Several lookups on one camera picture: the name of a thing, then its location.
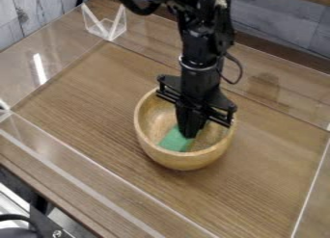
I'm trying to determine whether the wooden bowl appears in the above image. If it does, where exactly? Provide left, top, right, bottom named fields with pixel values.
left=134, top=90, right=238, bottom=171

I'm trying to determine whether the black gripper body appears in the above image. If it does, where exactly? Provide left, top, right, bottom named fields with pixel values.
left=156, top=57, right=238, bottom=128

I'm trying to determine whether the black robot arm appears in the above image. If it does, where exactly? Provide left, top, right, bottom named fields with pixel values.
left=119, top=0, right=238, bottom=138

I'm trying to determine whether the black metal stand bracket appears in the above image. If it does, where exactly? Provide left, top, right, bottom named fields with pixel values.
left=29, top=206, right=71, bottom=238

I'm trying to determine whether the green rectangular block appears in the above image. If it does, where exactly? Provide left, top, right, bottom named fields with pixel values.
left=159, top=125, right=194, bottom=152

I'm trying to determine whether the black cable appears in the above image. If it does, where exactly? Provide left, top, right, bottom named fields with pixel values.
left=0, top=212, right=33, bottom=230

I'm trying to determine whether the clear acrylic corner bracket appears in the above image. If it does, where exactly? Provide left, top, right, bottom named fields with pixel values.
left=82, top=4, right=127, bottom=41

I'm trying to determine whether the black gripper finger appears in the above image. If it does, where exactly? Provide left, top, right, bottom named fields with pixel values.
left=175, top=103, right=194, bottom=136
left=191, top=110, right=208, bottom=137

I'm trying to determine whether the clear acrylic tray wall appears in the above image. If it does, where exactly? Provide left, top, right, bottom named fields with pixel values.
left=0, top=16, right=330, bottom=238

